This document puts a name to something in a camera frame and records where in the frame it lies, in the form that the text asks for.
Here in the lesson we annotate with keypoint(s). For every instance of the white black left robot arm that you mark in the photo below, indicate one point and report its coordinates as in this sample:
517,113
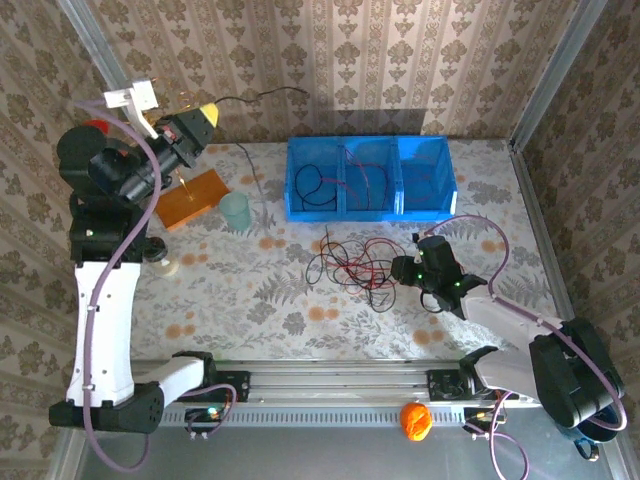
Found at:
102,340

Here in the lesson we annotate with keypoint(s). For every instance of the blue three-compartment plastic bin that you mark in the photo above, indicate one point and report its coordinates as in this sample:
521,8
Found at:
370,215

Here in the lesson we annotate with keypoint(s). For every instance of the small bottle with black cap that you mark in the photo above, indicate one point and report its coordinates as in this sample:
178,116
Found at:
162,257

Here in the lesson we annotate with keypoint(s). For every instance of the red goblet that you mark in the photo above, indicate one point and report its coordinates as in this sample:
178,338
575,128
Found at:
95,125

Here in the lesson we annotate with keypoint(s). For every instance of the frosted pale green cup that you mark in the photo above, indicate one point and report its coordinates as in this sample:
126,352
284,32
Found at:
236,212

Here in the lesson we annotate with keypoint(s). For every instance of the small controller board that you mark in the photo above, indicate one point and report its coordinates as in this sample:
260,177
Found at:
202,417
482,417

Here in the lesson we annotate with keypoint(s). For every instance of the orange ball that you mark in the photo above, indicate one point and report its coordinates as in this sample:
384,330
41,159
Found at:
416,421

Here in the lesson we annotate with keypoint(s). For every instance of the dark blue mug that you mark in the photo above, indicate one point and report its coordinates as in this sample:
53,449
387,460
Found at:
600,435

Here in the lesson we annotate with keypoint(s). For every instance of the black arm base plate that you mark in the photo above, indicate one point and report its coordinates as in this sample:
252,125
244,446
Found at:
235,385
442,385

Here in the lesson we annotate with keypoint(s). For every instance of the aluminium table side rail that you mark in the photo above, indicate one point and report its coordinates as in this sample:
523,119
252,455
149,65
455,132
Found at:
537,220

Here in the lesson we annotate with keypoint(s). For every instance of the aluminium frame post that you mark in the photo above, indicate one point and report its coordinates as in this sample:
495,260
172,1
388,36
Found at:
100,55
560,55

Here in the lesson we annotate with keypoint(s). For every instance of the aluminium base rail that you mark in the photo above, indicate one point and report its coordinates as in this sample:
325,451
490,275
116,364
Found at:
340,382

